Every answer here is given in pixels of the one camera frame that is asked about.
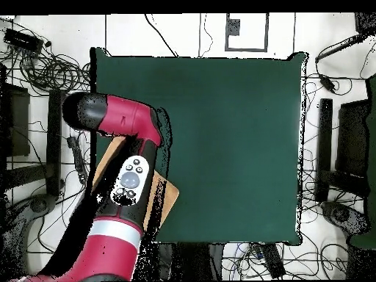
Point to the black stand bar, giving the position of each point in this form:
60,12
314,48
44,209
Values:
324,147
54,152

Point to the black power adapter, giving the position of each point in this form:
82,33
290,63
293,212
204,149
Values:
327,82

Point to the dark green table cloth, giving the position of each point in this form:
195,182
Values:
235,117

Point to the tan terry towel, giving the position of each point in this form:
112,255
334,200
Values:
170,194

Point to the black rod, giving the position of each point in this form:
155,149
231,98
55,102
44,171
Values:
340,47

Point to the black power strip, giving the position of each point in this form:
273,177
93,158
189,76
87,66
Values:
77,155

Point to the dark square case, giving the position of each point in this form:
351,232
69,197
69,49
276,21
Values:
352,138
17,123

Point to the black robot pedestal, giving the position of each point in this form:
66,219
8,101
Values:
191,261

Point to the black power brick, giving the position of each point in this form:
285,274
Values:
273,261

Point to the black electronics box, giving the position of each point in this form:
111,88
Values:
22,40

